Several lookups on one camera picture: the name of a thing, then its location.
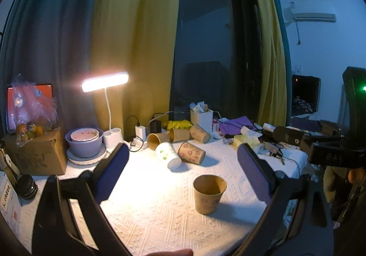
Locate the tablet with red screen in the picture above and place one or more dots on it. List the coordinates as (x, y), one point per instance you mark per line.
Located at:
(11, 107)

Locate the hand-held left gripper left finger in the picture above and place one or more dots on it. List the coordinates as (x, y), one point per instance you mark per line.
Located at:
(112, 171)

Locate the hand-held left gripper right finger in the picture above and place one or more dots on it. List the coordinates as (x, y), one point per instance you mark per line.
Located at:
(254, 171)

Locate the dark glass window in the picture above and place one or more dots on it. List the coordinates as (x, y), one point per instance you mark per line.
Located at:
(211, 44)

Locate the white labelled box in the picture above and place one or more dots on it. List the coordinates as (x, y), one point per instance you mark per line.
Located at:
(8, 204)

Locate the cardboard box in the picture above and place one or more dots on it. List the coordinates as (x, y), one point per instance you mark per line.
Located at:
(37, 154)

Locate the purple cloth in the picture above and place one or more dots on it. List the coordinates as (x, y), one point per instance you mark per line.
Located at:
(237, 127)

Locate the white paper cup green print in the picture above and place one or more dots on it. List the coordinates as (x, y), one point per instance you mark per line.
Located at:
(168, 156)

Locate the yellow tissue pack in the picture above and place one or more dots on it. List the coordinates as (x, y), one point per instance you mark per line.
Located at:
(243, 140)

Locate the black power adapter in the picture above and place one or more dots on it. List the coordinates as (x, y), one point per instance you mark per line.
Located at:
(156, 125)

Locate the white power strip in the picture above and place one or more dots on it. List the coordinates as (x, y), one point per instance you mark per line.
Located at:
(137, 143)

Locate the white charger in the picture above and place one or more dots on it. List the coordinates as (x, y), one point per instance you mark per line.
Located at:
(140, 131)

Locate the yellow curtain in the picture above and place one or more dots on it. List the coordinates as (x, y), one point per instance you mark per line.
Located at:
(137, 44)
(268, 50)

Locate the blue curtain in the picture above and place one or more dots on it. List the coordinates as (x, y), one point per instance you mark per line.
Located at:
(54, 44)

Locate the person's left hand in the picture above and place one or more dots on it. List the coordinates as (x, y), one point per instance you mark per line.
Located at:
(171, 253)

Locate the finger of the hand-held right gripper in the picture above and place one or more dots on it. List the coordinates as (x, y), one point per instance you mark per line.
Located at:
(287, 134)

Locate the black monitor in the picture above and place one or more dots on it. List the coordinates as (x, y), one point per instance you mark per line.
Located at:
(304, 95)

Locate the white wall socket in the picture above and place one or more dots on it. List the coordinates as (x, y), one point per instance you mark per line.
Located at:
(297, 69)

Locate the person's right hand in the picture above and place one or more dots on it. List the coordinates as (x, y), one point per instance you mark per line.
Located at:
(354, 176)

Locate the pink bowl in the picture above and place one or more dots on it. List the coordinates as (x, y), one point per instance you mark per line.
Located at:
(84, 134)

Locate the brown paper cup pink print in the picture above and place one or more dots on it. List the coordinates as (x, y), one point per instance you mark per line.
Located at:
(191, 153)
(200, 133)

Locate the white woven basket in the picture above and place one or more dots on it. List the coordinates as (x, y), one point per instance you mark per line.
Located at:
(202, 120)

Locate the plastic bag of oranges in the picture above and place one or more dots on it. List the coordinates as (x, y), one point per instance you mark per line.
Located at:
(31, 113)

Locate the white textured tablecloth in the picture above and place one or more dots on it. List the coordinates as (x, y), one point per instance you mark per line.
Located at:
(160, 210)

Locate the black round lens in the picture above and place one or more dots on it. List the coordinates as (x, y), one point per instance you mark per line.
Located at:
(27, 186)

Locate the white air conditioner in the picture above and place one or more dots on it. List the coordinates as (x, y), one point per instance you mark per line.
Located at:
(314, 17)

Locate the purple bowl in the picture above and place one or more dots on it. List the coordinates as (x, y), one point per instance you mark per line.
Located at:
(84, 145)

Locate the white plate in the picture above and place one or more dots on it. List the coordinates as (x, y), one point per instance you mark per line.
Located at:
(85, 158)

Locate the plain brown paper cup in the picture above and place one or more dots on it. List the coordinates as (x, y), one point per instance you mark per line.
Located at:
(209, 197)
(179, 134)
(157, 139)

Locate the white desk lamp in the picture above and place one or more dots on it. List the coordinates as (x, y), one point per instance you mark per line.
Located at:
(107, 84)

